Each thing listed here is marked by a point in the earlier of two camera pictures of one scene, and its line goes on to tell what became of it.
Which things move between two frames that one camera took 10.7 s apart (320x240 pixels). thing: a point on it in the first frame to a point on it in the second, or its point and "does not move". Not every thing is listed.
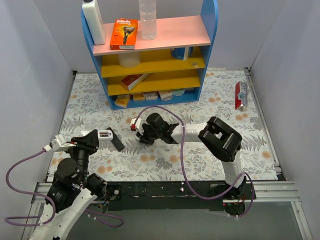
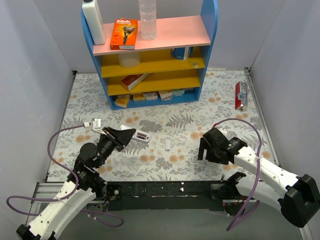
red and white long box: [130, 82] does not move
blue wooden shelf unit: [167, 70] does not move
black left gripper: [88, 140] to [114, 139]
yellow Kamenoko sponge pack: [122, 100] does not move
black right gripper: [146, 131] to [208, 150]
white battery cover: [167, 147] does not move
